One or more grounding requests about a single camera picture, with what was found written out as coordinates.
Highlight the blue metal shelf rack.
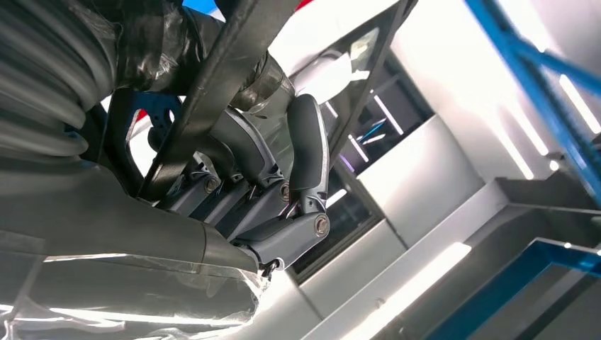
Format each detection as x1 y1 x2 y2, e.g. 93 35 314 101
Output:
183 0 601 340

